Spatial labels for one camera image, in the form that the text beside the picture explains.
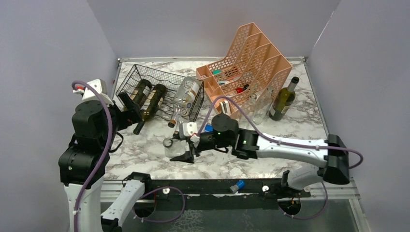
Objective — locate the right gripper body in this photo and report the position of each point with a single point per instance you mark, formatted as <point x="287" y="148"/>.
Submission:
<point x="203" y="145"/>

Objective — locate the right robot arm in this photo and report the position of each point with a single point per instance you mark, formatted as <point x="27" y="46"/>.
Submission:
<point x="327" y="160"/>

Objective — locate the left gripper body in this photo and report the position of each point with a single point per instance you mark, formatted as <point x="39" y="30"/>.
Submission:
<point x="123" y="119"/>

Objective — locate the red object in organizer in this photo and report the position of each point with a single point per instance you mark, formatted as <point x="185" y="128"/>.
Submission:
<point x="242" y="89"/>

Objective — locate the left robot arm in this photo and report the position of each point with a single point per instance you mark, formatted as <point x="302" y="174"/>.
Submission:
<point x="92" y="130"/>

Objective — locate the white tape dispenser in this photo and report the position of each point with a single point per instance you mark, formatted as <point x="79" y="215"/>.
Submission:
<point x="225" y="107"/>

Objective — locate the large clear labelled bottle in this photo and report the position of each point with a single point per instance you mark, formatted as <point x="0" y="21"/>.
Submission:
<point x="186" y="94"/>

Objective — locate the green wine bottle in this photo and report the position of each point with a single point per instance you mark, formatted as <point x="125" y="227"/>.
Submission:
<point x="156" y="98"/>
<point x="283" y="100"/>

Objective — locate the peach plastic file organizer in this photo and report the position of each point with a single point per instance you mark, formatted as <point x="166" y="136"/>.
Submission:
<point x="251" y="59"/>

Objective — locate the blue grey cylinder cap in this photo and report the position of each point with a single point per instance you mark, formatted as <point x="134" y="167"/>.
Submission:
<point x="237" y="186"/>

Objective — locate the black base frame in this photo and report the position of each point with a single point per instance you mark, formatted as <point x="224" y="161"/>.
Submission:
<point x="181" y="195"/>

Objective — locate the clear bottle with cork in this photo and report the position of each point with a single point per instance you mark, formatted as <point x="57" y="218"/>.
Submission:
<point x="174" y="120"/>

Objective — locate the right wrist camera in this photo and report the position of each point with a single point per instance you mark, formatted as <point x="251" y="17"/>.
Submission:
<point x="189" y="130"/>

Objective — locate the blue stamp block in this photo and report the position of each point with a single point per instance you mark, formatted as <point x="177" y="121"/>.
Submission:
<point x="208" y="128"/>

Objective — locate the black wire wine rack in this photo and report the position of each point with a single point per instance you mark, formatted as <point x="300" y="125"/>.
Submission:
<point x="170" y="80"/>

